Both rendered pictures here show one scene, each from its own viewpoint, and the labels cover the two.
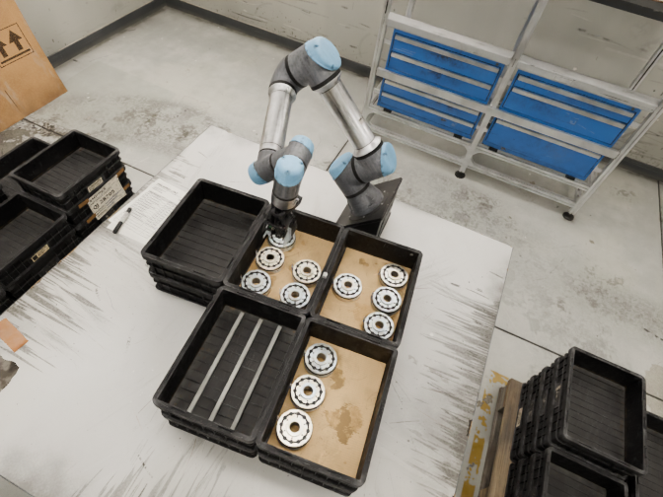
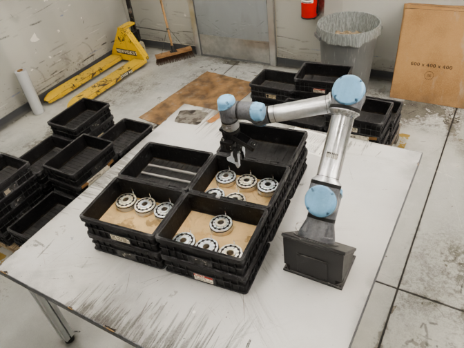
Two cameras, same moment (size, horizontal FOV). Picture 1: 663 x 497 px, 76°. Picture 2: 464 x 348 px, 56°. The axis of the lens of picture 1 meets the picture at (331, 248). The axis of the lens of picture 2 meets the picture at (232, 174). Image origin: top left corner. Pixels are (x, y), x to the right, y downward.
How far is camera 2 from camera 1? 188 cm
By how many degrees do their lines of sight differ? 69
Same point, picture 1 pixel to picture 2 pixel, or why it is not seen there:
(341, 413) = (130, 225)
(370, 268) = (242, 243)
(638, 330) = not seen: outside the picture
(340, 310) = (204, 224)
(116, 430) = not seen: hidden behind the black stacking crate
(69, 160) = (373, 114)
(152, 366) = not seen: hidden behind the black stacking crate
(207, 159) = (373, 157)
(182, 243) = (262, 145)
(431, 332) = (195, 311)
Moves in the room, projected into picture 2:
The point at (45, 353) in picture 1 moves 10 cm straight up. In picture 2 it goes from (204, 129) to (201, 116)
